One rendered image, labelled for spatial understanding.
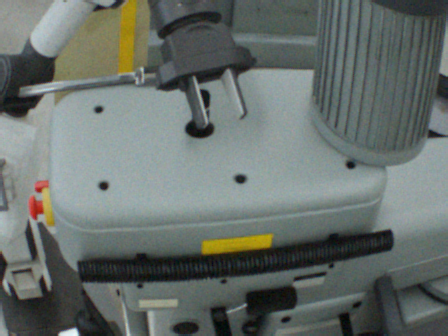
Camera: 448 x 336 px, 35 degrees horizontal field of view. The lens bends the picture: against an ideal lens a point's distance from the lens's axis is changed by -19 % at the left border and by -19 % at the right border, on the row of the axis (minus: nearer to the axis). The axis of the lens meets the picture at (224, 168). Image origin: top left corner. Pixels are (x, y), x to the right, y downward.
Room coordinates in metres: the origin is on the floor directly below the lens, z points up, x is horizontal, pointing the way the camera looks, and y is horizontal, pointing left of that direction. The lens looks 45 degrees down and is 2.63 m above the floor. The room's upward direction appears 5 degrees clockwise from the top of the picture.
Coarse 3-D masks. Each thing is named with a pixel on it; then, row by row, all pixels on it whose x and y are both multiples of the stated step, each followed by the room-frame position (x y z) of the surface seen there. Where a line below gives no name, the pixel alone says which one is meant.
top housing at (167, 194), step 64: (64, 128) 0.78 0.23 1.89; (128, 128) 0.79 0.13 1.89; (256, 128) 0.81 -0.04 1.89; (64, 192) 0.66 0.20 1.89; (128, 192) 0.68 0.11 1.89; (192, 192) 0.69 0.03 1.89; (256, 192) 0.70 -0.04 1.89; (320, 192) 0.71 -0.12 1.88; (384, 192) 0.75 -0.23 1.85; (64, 256) 0.66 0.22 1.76; (128, 256) 0.65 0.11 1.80; (192, 256) 0.67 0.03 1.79
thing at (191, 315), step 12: (144, 312) 0.76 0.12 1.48; (156, 312) 0.70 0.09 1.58; (168, 312) 0.70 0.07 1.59; (180, 312) 0.70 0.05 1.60; (192, 312) 0.70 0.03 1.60; (204, 312) 0.70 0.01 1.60; (240, 312) 0.72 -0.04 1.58; (156, 324) 0.71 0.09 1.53; (168, 324) 0.69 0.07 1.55; (180, 324) 0.69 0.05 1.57; (192, 324) 0.69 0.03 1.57; (204, 324) 0.70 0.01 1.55; (240, 324) 0.71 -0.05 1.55
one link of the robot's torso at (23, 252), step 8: (24, 232) 1.20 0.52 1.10; (32, 232) 1.25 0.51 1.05; (16, 240) 1.19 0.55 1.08; (24, 240) 1.20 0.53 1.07; (32, 240) 1.22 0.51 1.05; (0, 248) 1.16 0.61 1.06; (8, 248) 1.17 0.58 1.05; (16, 248) 1.18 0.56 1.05; (24, 248) 1.19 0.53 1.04; (32, 248) 1.20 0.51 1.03; (8, 256) 1.16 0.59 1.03; (16, 256) 1.17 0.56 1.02; (24, 256) 1.18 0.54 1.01; (32, 256) 1.20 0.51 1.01; (8, 264) 1.17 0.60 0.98
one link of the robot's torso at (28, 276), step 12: (36, 228) 1.27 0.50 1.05; (36, 240) 1.23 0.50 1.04; (12, 264) 1.20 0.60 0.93; (24, 264) 1.21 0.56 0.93; (36, 264) 1.22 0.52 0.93; (12, 276) 1.20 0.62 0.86; (24, 276) 1.28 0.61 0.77; (36, 276) 1.22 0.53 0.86; (12, 288) 1.25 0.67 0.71; (24, 288) 1.24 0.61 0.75; (36, 288) 1.27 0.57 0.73
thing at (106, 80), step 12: (132, 72) 0.90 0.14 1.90; (144, 72) 0.91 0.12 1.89; (48, 84) 0.87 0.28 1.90; (60, 84) 0.87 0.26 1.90; (72, 84) 0.87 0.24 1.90; (84, 84) 0.87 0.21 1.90; (96, 84) 0.87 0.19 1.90; (108, 84) 0.88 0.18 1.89; (144, 84) 0.88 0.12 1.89; (24, 96) 0.85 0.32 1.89
